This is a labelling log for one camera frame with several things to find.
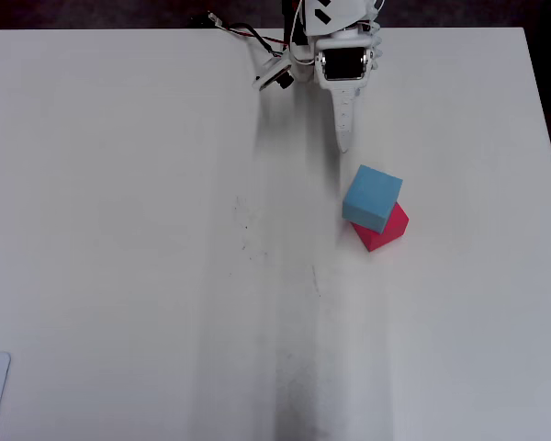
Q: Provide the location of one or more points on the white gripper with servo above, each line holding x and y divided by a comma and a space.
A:
342, 64

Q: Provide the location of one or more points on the blue foam cube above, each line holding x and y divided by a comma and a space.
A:
372, 193

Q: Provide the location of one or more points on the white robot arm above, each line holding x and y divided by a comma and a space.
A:
344, 14

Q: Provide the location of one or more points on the red foam cube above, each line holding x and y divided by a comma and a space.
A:
390, 229

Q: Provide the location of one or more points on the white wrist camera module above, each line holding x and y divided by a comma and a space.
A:
273, 73

